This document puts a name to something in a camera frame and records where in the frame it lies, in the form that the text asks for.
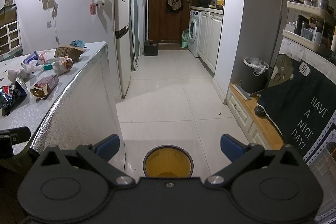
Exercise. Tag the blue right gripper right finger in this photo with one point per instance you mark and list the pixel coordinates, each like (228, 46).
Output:
(232, 148)

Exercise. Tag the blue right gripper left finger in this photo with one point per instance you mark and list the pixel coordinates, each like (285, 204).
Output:
(108, 147)

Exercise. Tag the crushed blue Pepsi can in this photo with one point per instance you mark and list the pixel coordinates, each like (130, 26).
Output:
(12, 95)

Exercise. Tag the red gold cigarette box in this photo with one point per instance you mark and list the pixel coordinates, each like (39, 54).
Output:
(44, 87)

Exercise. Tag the white paper wad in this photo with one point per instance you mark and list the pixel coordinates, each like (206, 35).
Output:
(13, 74)

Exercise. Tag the white blue plastic bag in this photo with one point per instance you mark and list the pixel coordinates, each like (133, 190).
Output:
(37, 60)

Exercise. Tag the teal tape roll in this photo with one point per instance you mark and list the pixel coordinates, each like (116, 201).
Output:
(47, 67)

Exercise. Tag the white orange plastic bag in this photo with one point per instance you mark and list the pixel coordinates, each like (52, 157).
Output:
(63, 65)

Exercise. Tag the brown paper bag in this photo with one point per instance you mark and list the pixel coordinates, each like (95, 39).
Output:
(71, 52)

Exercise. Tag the light blue tissue pack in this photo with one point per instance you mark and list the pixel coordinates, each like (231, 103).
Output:
(77, 43)

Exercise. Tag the yellow round trash bin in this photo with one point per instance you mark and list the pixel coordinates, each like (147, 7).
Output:
(168, 161)

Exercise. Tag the wooden top low cabinet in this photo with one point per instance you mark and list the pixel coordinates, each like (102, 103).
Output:
(256, 129)

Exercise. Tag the black bin with liner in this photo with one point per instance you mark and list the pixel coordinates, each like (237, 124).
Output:
(255, 75)

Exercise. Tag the black have a nice day cloth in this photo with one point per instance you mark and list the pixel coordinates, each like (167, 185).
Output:
(300, 102)

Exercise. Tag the white drawer organizer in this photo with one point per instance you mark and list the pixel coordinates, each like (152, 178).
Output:
(10, 39)

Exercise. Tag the black floor box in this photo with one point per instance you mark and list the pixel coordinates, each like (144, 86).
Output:
(150, 48)

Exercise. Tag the green bag on floor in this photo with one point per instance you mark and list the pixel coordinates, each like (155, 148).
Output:
(185, 39)

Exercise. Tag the white kitchen cabinets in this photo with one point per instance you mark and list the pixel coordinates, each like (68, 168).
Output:
(209, 39)

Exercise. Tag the white washing machine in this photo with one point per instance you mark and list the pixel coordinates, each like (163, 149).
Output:
(194, 32)

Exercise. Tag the white refrigerator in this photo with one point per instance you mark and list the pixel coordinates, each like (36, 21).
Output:
(121, 18)

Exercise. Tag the pink hanging tag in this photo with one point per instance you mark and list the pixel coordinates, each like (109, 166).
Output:
(93, 9)

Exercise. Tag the wall shelf with items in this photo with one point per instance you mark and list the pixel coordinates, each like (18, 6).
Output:
(313, 26)

